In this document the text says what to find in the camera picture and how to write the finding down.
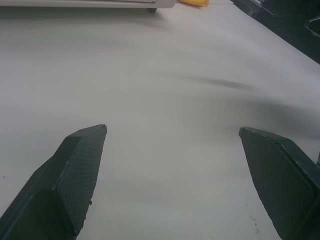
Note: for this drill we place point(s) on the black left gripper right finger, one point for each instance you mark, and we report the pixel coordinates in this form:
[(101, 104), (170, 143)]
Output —
[(280, 180)]

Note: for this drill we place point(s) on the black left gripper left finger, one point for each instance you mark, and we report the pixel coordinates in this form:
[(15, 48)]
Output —
[(62, 180)]

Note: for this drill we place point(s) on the yellow object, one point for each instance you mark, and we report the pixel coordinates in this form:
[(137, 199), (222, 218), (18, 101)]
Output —
[(195, 3)]

